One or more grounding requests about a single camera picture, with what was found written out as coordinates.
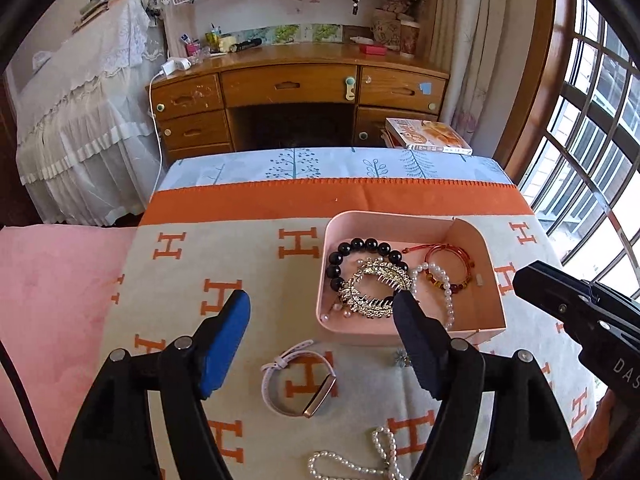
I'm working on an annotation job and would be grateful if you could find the red string bracelet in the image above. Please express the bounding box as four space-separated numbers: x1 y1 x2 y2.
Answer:
402 242 473 281

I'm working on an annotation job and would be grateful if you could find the white pearl necklace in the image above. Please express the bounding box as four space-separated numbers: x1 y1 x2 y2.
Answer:
307 426 408 480

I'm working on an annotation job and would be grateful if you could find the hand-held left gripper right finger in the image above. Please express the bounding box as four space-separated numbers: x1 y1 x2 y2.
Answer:
392 290 583 480

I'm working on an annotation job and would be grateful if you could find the green picture strip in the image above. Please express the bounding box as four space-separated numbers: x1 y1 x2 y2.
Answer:
260 24 343 43

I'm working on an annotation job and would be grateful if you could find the pink plastic tray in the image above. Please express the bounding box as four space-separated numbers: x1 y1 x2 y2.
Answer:
316 211 507 347

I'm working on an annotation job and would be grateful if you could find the grid window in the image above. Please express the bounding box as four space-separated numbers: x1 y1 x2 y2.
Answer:
520 0 640 306

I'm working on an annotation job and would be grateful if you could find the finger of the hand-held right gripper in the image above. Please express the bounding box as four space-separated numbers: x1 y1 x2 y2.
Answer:
512 260 601 333

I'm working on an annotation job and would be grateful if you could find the white pearl bracelet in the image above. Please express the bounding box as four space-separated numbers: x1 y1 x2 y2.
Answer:
410 261 456 331

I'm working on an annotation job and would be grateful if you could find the orange patterned cream blanket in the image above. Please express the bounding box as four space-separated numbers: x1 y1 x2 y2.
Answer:
100 177 616 480

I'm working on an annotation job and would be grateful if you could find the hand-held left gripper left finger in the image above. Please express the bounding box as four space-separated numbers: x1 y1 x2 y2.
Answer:
62 290 251 480

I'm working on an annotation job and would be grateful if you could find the wooden desk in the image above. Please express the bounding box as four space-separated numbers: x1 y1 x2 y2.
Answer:
150 42 451 153

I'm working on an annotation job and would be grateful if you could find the tree print bed sheet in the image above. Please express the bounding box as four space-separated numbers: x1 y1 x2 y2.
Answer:
150 147 516 193

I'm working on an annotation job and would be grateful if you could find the red paper cup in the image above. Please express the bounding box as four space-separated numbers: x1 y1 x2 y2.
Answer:
399 20 420 58

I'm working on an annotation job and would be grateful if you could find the white lace cover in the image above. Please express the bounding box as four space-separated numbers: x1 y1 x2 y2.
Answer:
15 0 168 226

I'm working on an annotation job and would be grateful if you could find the small gold bead bracelet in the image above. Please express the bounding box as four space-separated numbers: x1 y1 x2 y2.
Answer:
462 452 487 480

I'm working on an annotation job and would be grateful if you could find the pink blanket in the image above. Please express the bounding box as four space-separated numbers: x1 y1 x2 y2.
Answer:
0 225 138 480

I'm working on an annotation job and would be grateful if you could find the pale curtain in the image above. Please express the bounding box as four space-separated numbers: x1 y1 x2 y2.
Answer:
435 0 531 156

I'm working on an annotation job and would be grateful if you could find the amber bead bracelet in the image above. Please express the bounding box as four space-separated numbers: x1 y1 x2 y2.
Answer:
417 265 471 296

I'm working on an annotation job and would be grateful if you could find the stack of books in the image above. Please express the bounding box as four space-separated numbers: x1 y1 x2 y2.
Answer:
72 0 151 31

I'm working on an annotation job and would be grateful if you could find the black bead bracelet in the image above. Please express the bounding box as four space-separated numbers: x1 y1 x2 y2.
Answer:
325 239 408 293

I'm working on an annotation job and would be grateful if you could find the pink band smart watch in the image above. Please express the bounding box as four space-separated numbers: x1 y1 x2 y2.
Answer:
261 340 338 418

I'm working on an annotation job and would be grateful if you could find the wooden desk drawer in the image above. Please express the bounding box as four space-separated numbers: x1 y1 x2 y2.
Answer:
152 74 223 121
359 67 448 113
356 107 436 147
221 66 358 108
159 110 231 151

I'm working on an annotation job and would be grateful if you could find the brown patterned bag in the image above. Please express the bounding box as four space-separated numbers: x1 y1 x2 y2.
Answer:
372 10 401 51

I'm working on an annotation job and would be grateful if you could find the white cable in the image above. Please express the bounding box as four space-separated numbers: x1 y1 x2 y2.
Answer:
146 72 166 196

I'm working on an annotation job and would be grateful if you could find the gold rhinestone bracelet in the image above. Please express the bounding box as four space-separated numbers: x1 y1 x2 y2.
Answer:
337 257 413 320

